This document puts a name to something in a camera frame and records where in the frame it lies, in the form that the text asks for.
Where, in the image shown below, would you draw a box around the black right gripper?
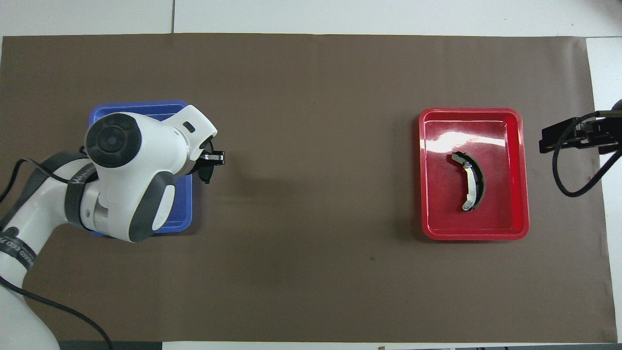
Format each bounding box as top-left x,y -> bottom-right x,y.
539,116 -> 622,156

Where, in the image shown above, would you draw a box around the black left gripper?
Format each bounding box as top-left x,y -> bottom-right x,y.
194,138 -> 226,185

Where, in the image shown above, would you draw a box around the curved brake shoe grey metal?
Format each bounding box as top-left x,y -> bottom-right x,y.
451,151 -> 486,212

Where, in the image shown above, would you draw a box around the blue plastic tray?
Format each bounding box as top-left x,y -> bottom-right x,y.
89,101 -> 194,237

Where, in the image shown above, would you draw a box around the red plastic tray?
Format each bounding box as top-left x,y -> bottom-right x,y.
418,107 -> 530,241

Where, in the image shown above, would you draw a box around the brown paper mat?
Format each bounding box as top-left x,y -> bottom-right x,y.
0,33 -> 618,343

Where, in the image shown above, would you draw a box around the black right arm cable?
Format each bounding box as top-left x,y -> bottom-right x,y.
553,110 -> 622,198

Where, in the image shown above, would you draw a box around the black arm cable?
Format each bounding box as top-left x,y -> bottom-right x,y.
0,158 -> 113,350
553,110 -> 622,198

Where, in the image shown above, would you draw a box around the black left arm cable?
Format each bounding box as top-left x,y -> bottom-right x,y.
0,158 -> 113,350

